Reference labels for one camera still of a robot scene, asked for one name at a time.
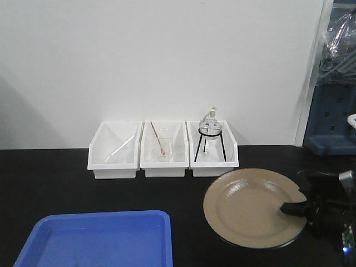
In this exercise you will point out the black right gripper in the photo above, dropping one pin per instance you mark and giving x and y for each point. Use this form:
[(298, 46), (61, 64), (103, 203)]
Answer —
[(330, 209)]

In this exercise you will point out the round glass flask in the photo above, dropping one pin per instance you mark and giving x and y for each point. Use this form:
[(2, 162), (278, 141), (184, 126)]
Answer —
[(209, 126)]

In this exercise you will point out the beige plate with black rim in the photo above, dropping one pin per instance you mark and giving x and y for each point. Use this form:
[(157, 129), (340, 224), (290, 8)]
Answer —
[(243, 208)]

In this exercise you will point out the clear plastic bag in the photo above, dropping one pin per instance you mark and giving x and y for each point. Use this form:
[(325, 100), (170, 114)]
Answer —
[(337, 65)]

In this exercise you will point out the black wire tripod stand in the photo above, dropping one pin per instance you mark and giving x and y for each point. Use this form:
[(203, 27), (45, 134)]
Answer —
[(210, 141)]

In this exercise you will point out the left white storage bin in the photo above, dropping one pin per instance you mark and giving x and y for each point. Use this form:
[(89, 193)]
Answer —
[(107, 136)]

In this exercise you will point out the middle white storage bin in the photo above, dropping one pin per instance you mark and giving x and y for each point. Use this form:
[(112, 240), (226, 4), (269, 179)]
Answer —
[(179, 162)]

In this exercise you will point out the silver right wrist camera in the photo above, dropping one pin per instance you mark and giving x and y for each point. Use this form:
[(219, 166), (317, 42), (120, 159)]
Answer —
[(347, 181)]

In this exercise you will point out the clear glass rod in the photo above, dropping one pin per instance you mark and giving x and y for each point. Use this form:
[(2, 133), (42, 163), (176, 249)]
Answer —
[(119, 154)]

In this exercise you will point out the white storage bin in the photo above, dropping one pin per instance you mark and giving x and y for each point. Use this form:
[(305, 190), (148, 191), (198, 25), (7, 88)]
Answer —
[(107, 136), (212, 164), (179, 162)]

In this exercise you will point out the clear glass beaker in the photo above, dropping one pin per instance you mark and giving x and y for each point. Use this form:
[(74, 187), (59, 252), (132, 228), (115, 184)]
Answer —
[(167, 143)]

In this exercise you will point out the red glass thermometer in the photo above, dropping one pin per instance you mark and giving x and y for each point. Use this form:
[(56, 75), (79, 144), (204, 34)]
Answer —
[(162, 149)]

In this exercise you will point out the blue plastic tray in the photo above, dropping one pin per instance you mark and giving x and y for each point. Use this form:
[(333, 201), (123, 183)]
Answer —
[(124, 238)]

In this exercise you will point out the green right circuit board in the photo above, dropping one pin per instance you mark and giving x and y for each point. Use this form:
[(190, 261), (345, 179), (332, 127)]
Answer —
[(348, 239)]

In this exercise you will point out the right white storage bin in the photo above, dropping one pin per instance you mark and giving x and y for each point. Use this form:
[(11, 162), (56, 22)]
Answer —
[(212, 164)]

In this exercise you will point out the blue perforated equipment rack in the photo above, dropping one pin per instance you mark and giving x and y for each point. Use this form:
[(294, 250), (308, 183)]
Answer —
[(327, 131)]

